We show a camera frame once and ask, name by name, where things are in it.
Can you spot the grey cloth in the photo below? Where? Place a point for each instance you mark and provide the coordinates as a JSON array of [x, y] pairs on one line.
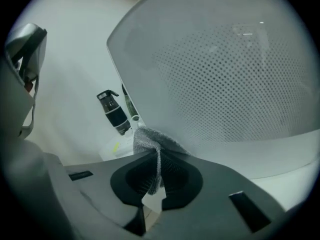
[[150, 141]]

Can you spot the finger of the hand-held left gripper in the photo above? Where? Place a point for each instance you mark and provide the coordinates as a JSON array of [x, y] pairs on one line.
[[22, 37], [37, 56]]

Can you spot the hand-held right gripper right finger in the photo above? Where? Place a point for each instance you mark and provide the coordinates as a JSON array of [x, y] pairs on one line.
[[212, 209]]

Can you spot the green striped bag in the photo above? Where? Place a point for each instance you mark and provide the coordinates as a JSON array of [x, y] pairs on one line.
[[128, 104]]

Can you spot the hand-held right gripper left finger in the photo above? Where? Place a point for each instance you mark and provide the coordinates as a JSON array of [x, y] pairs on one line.
[[100, 184]]

